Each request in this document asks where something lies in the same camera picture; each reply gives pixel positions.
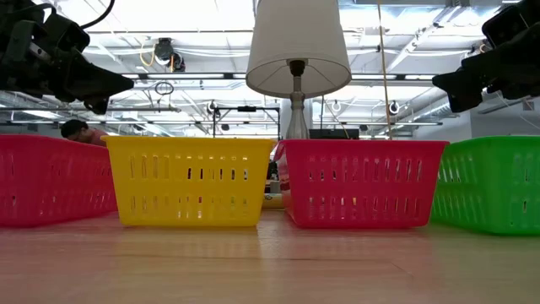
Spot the red plastic basket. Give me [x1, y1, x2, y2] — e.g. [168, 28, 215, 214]
[0, 134, 119, 229]
[273, 138, 450, 231]

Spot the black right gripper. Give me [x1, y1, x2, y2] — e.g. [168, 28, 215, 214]
[432, 20, 540, 113]

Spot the silver lamp white shade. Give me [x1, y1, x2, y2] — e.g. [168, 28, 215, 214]
[246, 0, 353, 140]

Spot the black flat box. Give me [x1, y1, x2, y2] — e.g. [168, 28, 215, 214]
[309, 128, 360, 141]

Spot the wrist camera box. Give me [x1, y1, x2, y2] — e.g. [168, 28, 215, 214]
[44, 12, 91, 54]
[482, 3, 532, 47]

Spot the yellow plastic basket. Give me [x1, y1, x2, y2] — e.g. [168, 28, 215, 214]
[101, 135, 278, 228]

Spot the black frame stand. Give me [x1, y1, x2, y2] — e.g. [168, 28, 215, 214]
[212, 105, 283, 141]

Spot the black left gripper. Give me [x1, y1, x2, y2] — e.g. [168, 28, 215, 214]
[0, 0, 135, 116]

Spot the green plastic basket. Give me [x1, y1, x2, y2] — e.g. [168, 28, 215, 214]
[430, 135, 540, 236]

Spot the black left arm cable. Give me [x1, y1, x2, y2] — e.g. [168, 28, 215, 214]
[78, 0, 116, 30]

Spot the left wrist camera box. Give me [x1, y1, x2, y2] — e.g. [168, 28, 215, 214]
[44, 12, 91, 54]

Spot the ceiling cable reel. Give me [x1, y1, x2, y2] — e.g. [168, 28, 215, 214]
[152, 36, 187, 73]

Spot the person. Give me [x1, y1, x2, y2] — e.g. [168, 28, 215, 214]
[60, 119, 109, 148]

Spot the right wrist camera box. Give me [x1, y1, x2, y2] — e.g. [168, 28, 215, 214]
[482, 3, 532, 47]

